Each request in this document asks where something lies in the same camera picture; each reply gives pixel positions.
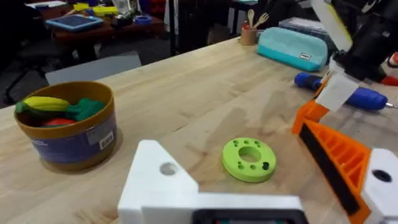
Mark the white orange left gripper right finger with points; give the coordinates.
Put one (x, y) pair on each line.
(345, 161)

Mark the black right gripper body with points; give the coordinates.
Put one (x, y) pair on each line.
(370, 43)

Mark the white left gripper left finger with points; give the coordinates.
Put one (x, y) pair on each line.
(155, 186)

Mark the finger of the white orange right gripper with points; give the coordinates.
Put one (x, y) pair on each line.
(324, 84)
(337, 91)

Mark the blue electric screwdriver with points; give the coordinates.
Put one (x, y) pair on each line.
(367, 98)

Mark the red tool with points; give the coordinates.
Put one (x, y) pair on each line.
(392, 70)

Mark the upright flat wrist plate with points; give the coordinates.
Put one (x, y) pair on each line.
(334, 25)

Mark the teal zip bag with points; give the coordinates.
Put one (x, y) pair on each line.
(292, 48)

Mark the small wooden cup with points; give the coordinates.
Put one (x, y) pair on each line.
(247, 37)

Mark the wooden fork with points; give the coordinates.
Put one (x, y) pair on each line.
(260, 20)

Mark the green disc with holes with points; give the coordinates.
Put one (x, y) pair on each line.
(248, 161)

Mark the wooden spoon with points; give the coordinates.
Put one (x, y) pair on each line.
(250, 17)

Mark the round tub with toy vegetables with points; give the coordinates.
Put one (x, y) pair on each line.
(66, 124)

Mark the grey chair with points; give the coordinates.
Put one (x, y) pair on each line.
(93, 68)

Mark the dark wooden side table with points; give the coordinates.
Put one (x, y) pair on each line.
(109, 32)

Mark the blue tape roll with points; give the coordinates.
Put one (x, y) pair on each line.
(143, 20)

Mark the blue flat tray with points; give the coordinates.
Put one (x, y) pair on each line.
(74, 22)

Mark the yellow box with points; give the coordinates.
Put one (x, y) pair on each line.
(104, 11)

